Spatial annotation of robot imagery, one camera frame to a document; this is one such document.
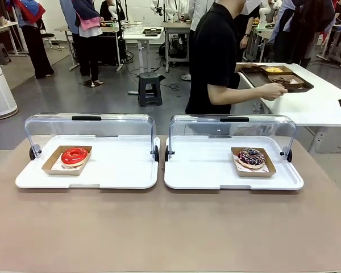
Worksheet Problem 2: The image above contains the black lid handle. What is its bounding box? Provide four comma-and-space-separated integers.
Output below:
220, 116, 250, 123
72, 115, 102, 122

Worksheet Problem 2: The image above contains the brown cardboard donut box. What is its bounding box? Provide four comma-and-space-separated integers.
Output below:
231, 147, 277, 179
267, 74, 305, 89
41, 146, 93, 176
261, 65, 294, 76

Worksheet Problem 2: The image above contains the person with long dark hair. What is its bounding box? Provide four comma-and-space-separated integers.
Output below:
272, 0, 336, 68

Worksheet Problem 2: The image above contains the white cylindrical air purifier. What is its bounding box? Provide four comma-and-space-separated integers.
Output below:
0, 42, 19, 119

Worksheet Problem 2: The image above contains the person in pink blue top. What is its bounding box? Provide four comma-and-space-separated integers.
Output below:
59, 0, 105, 85

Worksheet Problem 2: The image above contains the person in long black skirt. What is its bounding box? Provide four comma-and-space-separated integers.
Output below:
5, 0, 55, 79

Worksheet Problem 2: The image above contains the desk with white legs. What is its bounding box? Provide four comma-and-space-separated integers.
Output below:
54, 25, 124, 72

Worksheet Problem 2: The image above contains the person with wristwatch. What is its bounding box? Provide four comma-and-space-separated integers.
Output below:
235, 5, 264, 62

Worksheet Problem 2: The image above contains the dark grey folding step stool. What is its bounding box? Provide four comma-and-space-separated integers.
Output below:
138, 72, 163, 107

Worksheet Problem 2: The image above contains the person in black shirt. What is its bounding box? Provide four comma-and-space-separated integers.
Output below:
185, 0, 247, 115

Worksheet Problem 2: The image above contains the black office chair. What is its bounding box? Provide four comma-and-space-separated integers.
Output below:
41, 19, 64, 52

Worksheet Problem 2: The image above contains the dark brown serving tray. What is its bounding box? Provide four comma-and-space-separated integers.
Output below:
238, 64, 315, 94

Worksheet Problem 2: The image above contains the white cluttered side table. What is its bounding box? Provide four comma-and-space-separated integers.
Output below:
0, 21, 29, 57

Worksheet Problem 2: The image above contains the large white table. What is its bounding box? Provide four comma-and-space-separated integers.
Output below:
232, 61, 341, 127

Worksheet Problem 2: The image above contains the purple glazed donut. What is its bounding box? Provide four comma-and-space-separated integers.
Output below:
237, 147, 267, 169

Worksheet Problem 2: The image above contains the red glazed donut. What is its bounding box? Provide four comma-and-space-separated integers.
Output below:
61, 147, 89, 168

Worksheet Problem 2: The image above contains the person's right forearm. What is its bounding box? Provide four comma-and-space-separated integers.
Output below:
209, 84, 267, 106

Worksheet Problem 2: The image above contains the person's right hand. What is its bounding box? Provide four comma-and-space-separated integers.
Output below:
263, 84, 289, 101

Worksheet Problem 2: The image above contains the white height adjustable desk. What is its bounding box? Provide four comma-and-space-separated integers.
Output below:
122, 27, 194, 94

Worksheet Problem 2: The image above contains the small grey stool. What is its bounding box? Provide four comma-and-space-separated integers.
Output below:
0, 43, 12, 65

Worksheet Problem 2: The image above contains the clear plastic dome lid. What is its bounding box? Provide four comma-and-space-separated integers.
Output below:
165, 114, 297, 163
24, 113, 160, 163

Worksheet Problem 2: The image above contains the white plastic display tray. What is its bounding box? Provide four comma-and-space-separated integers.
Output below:
15, 135, 161, 190
164, 135, 305, 191

